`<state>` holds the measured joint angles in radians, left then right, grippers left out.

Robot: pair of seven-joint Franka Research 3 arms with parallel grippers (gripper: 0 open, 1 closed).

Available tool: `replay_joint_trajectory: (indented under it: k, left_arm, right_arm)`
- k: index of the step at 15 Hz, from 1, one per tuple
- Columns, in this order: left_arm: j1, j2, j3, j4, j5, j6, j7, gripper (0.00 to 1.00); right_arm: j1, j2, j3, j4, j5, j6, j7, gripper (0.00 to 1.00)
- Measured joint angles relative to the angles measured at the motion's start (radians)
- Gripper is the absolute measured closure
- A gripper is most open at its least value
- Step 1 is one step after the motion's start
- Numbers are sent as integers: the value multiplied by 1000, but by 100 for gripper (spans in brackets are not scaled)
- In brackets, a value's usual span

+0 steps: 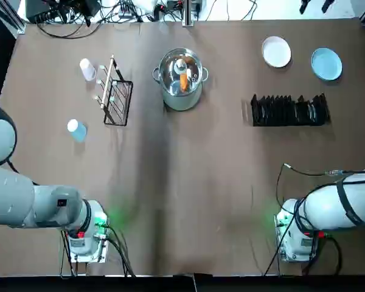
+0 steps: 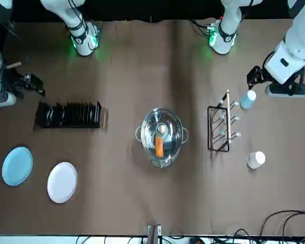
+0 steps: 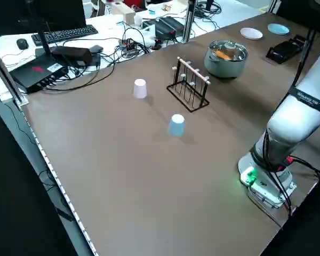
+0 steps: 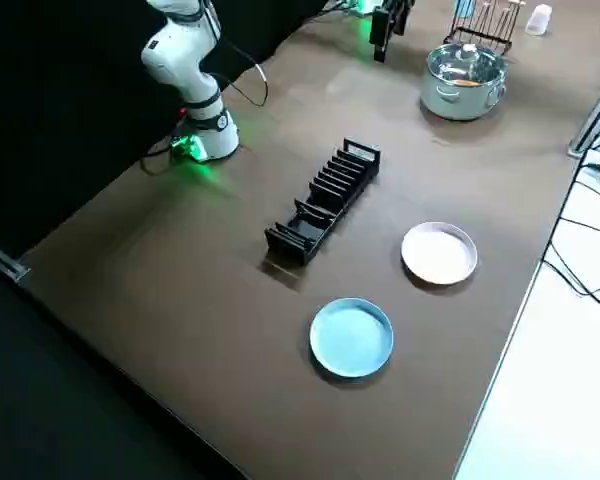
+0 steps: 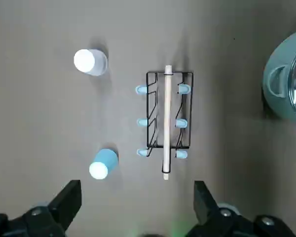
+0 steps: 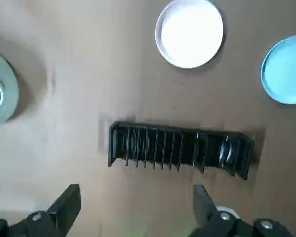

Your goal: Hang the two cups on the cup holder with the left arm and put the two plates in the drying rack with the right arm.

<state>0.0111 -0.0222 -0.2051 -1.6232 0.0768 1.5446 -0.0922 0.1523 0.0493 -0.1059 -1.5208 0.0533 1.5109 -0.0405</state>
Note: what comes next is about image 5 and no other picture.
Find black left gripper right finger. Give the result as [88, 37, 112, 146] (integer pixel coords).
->
[185, 180, 296, 237]

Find light blue cup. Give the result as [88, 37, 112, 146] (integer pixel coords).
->
[89, 148, 119, 180]

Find black wire cup holder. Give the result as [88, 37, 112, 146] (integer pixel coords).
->
[135, 65, 194, 180]

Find grey-green cooking pot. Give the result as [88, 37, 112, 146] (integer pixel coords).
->
[262, 30, 296, 124]

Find pale pink cup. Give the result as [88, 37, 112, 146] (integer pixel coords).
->
[73, 48, 109, 77]

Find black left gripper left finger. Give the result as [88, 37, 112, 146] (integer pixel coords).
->
[0, 179, 82, 237]

